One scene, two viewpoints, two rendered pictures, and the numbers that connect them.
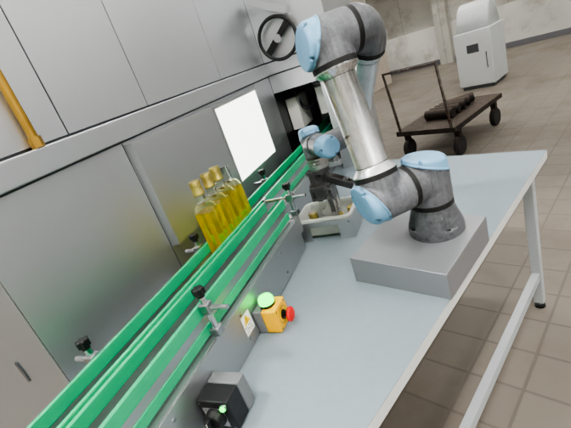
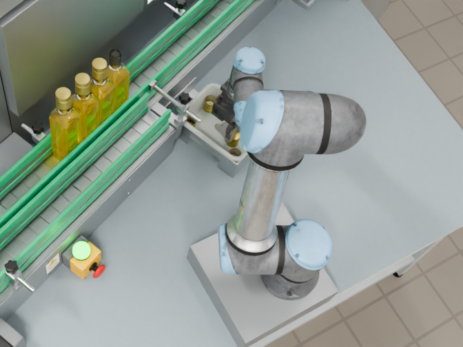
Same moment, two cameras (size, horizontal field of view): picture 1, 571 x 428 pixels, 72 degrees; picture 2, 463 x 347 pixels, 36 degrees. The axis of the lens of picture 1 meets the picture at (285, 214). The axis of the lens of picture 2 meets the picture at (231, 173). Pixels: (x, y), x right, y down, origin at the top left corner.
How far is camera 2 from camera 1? 113 cm
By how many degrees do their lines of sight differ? 40
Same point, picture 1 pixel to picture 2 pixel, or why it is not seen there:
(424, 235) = (266, 281)
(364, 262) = (198, 264)
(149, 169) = (13, 48)
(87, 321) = not seen: outside the picture
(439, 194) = (298, 277)
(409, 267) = (226, 308)
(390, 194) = (246, 267)
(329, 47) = (270, 153)
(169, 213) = (19, 88)
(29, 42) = not seen: outside the picture
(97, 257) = not seen: outside the picture
